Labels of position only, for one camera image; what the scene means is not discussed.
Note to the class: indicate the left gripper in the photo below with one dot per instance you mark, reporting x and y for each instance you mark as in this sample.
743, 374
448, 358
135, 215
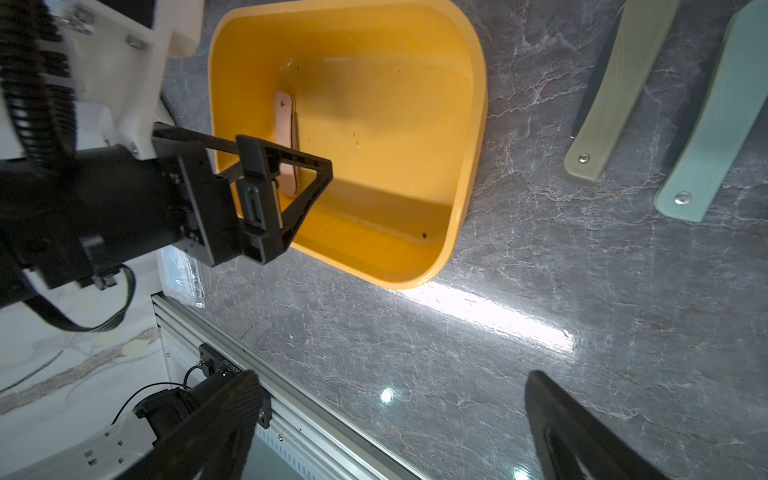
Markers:
203, 206

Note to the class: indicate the pink folding fruit knife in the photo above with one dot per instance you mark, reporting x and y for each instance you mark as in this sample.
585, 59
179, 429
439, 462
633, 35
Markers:
286, 136

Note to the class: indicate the grey-green folding fruit knife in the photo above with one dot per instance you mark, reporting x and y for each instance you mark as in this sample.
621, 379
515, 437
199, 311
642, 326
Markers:
631, 48

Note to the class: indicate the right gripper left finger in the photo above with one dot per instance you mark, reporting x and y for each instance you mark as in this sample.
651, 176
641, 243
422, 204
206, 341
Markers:
213, 443

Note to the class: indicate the yellow plastic tray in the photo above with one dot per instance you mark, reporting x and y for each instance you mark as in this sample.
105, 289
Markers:
393, 93

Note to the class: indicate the olive grey folding fruit knife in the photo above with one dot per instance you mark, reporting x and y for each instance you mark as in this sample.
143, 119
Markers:
735, 97

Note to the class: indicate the aluminium frame rail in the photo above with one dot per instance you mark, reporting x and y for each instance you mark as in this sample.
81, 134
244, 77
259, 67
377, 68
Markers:
305, 439

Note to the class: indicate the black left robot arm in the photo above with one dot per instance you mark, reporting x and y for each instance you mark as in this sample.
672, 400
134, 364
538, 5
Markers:
92, 178

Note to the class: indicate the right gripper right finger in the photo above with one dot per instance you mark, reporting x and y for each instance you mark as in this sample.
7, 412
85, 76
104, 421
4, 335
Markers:
571, 443

